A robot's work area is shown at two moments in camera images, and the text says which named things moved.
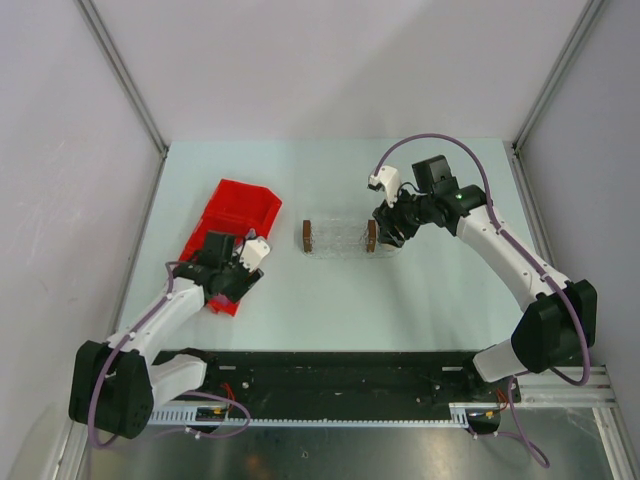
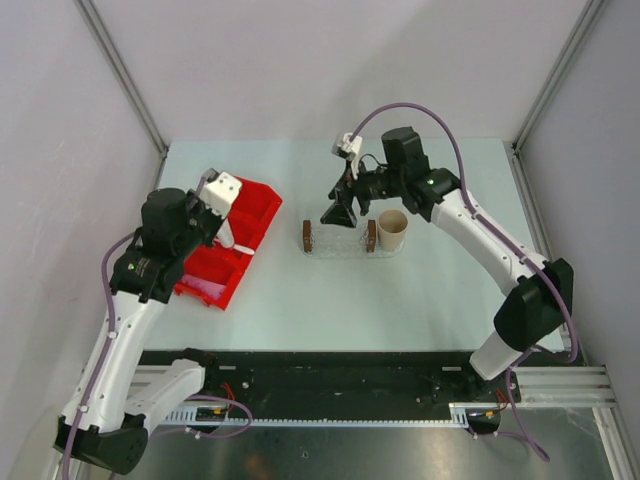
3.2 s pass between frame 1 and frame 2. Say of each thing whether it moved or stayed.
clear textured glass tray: stayed
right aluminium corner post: stayed
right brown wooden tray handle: stayed
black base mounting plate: stayed
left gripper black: moved
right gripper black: moved
